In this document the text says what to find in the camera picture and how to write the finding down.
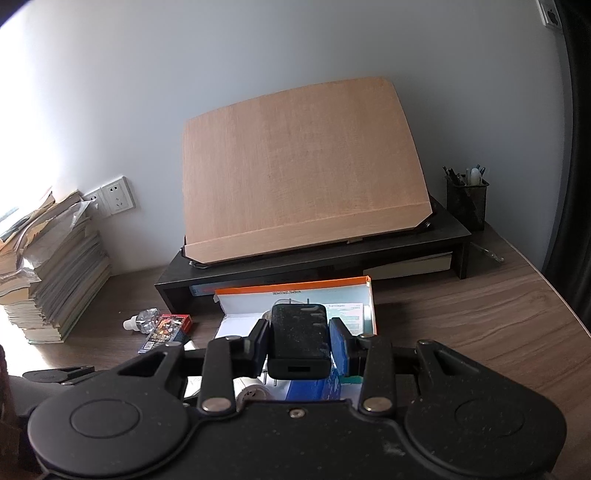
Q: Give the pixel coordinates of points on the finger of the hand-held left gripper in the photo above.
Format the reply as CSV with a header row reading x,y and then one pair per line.
x,y
60,374

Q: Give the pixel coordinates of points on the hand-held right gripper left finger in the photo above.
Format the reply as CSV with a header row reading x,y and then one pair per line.
x,y
261,344

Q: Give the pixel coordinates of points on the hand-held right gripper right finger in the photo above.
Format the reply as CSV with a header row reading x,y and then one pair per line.
x,y
340,347

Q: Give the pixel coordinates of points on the black charger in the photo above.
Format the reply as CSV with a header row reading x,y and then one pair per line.
x,y
300,337

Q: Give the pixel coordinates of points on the white round travel adapter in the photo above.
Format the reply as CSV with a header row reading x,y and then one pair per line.
x,y
251,391

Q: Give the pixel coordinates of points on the blue rectangular box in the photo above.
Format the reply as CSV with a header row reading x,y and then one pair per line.
x,y
314,390

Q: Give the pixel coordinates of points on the white box with orange edge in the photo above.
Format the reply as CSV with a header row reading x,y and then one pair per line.
x,y
295,297

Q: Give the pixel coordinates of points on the stack of books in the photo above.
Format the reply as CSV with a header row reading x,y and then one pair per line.
x,y
55,286

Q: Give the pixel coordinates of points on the colourful card pack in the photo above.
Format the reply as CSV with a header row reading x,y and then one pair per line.
x,y
166,330

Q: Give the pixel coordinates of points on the small clear bottle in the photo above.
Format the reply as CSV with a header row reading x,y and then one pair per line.
x,y
143,321

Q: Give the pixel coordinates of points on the book under riser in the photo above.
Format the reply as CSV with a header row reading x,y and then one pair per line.
x,y
411,265

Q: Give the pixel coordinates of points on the black monitor riser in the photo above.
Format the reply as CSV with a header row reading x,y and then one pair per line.
x,y
415,244

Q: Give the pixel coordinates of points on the silver plastic bag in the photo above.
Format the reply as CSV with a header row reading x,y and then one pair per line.
x,y
51,240

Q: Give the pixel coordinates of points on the brown cardboard box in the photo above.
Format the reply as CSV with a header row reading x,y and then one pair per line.
x,y
300,170

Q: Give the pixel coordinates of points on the black mesh pen holder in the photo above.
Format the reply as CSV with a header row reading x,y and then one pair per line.
x,y
466,205

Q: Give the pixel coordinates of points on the white wall socket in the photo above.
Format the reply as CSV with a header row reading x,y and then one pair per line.
x,y
117,196
92,197

